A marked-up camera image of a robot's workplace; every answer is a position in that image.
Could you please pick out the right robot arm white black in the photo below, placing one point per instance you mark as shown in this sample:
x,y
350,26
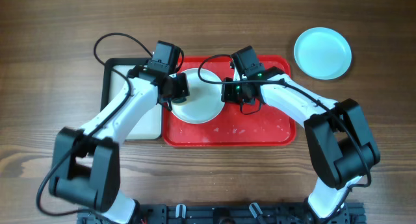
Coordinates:
x,y
340,143

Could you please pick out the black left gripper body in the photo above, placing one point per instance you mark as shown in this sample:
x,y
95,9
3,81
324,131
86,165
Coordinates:
x,y
180,86

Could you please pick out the green yellow sponge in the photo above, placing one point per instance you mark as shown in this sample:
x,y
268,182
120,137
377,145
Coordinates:
x,y
179,101

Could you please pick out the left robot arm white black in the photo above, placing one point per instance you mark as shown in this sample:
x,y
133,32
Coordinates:
x,y
86,162

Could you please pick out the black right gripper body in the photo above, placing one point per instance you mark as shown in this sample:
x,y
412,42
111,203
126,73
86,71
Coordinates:
x,y
235,93

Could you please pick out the red plastic tray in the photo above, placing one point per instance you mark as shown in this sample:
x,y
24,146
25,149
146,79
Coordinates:
x,y
267,127

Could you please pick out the black tray with soapy water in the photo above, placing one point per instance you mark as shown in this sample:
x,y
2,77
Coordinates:
x,y
149,127

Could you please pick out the light green plate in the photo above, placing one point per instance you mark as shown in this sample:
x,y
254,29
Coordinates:
x,y
322,53

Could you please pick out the white plate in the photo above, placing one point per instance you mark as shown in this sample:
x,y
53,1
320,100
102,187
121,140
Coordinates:
x,y
204,102

